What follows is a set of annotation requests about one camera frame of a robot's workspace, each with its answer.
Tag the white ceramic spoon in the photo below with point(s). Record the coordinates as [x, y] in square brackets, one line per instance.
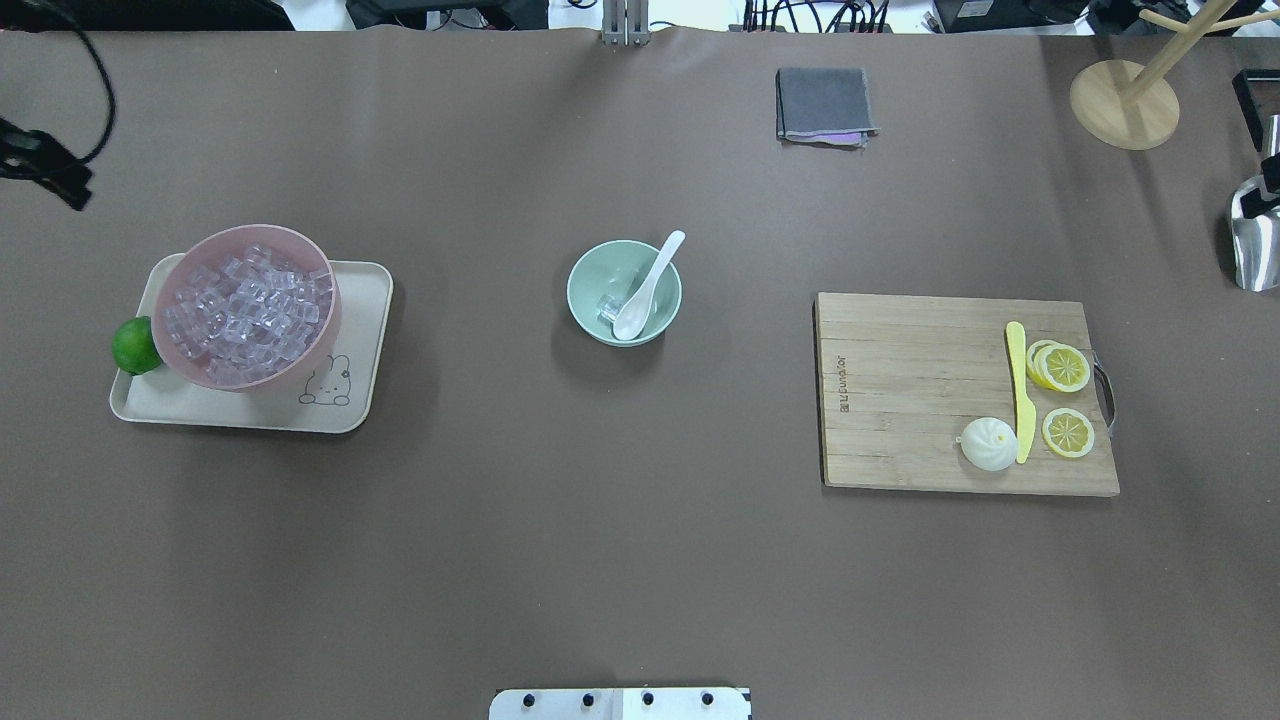
[632, 317]

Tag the single clear ice cube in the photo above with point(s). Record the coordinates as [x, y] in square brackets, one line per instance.
[610, 307]

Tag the green ceramic bowl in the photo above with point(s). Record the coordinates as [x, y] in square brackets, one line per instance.
[619, 267]

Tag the pink bowl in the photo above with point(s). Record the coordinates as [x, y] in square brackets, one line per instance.
[293, 245]

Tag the pile of clear ice cubes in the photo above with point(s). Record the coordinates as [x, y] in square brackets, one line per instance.
[248, 316]

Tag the metal ice scoop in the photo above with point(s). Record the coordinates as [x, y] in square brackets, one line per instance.
[1254, 221]

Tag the bamboo cutting board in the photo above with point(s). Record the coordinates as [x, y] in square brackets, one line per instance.
[901, 376]

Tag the cream rabbit tray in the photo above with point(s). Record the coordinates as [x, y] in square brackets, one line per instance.
[330, 395]

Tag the grey folded cloth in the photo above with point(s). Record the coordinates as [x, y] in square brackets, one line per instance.
[824, 106]

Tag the yellow plastic knife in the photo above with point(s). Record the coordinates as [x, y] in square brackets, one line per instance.
[1025, 411]

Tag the stacked lemon slices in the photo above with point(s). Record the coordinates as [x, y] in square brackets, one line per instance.
[1057, 366]

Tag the lemon slice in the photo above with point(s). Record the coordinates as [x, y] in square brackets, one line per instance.
[1068, 433]

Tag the green lime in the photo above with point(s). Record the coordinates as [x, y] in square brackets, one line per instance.
[133, 347]

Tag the wooden cup tree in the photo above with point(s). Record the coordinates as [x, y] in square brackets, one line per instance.
[1131, 106]

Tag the aluminium frame post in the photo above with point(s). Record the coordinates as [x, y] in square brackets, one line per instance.
[625, 22]

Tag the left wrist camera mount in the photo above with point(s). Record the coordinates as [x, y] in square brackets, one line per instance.
[31, 155]

